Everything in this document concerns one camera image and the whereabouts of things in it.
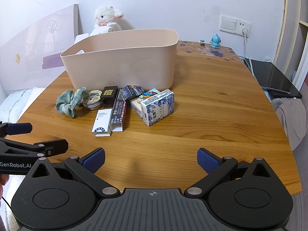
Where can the white phone stand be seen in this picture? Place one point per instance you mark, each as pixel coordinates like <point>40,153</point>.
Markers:
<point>81,38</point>

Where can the dark brown block box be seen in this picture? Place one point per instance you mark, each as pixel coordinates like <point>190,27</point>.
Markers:
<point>108,95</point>

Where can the blue floral white box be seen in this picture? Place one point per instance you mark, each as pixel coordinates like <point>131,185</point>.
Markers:
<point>157,108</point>

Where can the dark starry box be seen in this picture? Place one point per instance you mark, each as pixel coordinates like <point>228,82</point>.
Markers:
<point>131,92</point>

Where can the black glass side table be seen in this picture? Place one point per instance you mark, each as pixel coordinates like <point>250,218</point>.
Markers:
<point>259,72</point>

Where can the white pillow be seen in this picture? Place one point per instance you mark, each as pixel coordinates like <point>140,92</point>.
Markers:
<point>36,91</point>

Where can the person's left hand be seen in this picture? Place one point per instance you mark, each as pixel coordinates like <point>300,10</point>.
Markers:
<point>3,180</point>

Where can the colourful picture box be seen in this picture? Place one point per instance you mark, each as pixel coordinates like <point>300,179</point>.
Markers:
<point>150,93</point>

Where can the green hair scrunchie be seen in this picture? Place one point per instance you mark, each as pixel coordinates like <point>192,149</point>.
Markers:
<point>69,101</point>

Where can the lilac bed headboard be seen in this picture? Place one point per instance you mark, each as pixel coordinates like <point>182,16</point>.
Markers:
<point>36,48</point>

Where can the long dark striped box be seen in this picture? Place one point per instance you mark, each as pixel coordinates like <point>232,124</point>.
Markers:
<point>118,115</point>

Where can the beige plastic basket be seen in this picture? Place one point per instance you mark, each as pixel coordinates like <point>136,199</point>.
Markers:
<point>125,65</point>

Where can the small white box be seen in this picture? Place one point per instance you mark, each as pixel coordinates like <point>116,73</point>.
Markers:
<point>102,122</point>

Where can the small mushroom figurine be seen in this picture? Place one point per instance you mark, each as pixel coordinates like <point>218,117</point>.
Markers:
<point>202,42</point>

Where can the light blue bed sheet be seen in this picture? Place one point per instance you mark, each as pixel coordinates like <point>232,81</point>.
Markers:
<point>13,105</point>

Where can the dark tablet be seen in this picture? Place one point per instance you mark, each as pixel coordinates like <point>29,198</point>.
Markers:
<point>276,77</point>

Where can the purple flower table mat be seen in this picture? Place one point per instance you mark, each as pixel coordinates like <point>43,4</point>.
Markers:
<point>192,49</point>

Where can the white plush lamb toy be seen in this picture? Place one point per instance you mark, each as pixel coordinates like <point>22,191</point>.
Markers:
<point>107,19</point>

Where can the light wooden shelf unit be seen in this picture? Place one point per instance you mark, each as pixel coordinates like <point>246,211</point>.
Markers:
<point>294,28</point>

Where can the grey cloth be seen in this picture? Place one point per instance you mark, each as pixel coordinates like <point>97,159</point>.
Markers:
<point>291,118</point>

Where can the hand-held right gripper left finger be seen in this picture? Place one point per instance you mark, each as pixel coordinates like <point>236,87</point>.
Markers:
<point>94,160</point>

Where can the white wall switch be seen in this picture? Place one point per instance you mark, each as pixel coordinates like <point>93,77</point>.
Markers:
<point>228,23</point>

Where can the blue bird figurine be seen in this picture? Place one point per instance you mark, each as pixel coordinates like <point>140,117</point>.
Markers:
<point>214,42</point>

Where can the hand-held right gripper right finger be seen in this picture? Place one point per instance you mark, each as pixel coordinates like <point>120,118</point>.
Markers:
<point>207,160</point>

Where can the white wall socket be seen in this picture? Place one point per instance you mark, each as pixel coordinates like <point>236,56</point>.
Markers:
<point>243,25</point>

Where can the round metal tin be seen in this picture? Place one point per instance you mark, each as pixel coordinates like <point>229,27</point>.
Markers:
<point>92,99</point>

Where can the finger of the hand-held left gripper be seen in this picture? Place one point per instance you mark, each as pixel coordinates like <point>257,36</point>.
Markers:
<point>20,128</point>
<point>50,146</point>

